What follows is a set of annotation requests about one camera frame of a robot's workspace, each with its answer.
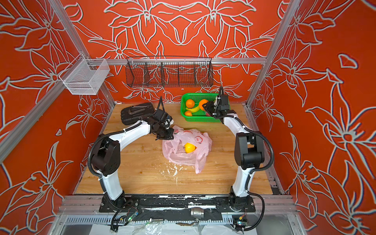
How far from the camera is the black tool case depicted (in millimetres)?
1052

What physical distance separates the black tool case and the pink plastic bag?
0.29 meters

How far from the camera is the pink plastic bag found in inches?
31.2
